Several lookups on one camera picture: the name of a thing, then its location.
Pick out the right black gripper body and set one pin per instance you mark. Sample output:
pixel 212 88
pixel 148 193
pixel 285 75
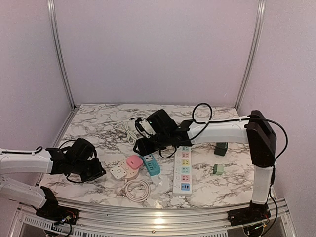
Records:
pixel 162 141

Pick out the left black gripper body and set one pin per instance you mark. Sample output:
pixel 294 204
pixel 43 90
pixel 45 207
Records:
pixel 87 172

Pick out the teal power strip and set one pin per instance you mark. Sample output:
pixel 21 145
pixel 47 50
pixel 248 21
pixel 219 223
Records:
pixel 151 164

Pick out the pink square plug adapter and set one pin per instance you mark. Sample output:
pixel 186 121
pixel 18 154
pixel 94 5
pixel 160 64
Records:
pixel 134 162

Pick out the pink round power strip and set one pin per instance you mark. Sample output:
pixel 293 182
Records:
pixel 124 172

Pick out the white long power strip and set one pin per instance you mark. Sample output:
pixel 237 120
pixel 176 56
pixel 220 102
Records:
pixel 182 176

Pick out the dark green cube adapter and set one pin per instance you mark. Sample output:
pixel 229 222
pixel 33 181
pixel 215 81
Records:
pixel 221 149

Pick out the light green plug adapter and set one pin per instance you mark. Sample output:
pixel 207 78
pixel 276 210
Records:
pixel 218 169

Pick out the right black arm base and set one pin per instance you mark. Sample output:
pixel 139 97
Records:
pixel 256 211

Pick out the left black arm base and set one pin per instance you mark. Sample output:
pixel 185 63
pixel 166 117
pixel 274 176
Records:
pixel 53 211

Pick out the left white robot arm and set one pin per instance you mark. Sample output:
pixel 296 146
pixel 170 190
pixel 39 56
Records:
pixel 17 161

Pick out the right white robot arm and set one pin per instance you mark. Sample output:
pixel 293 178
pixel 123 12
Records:
pixel 254 130

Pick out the front aluminium rail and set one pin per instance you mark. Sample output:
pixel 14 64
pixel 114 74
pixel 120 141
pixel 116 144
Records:
pixel 96 220

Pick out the left aluminium frame post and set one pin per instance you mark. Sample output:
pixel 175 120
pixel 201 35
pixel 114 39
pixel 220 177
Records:
pixel 59 54

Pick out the aluminium frame post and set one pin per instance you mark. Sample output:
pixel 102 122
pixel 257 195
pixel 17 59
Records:
pixel 259 22
pixel 59 54

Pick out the right aluminium frame post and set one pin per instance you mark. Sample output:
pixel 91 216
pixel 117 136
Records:
pixel 259 22

